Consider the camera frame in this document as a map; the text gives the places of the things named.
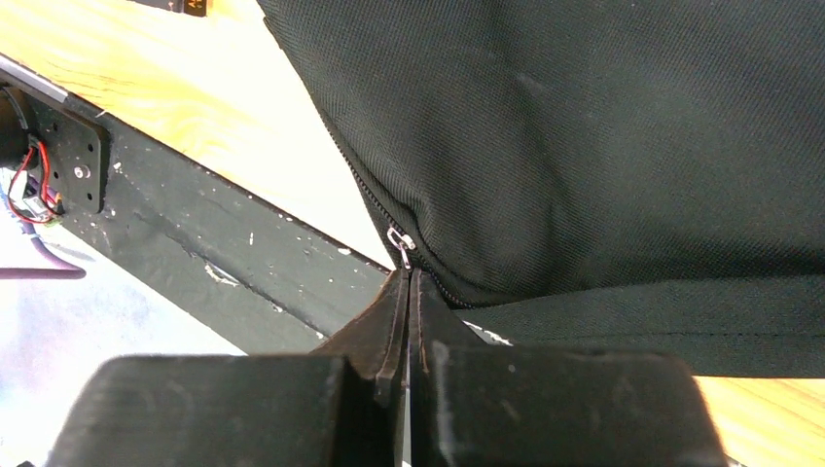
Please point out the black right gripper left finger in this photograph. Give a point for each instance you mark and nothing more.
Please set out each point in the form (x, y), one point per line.
(341, 404)

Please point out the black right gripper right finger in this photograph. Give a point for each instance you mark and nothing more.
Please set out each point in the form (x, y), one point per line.
(481, 404)

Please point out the black fabric student bag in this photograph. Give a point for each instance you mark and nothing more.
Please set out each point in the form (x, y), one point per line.
(640, 174)

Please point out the black yellow storey treehouse book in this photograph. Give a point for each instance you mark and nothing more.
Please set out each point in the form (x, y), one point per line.
(194, 8)

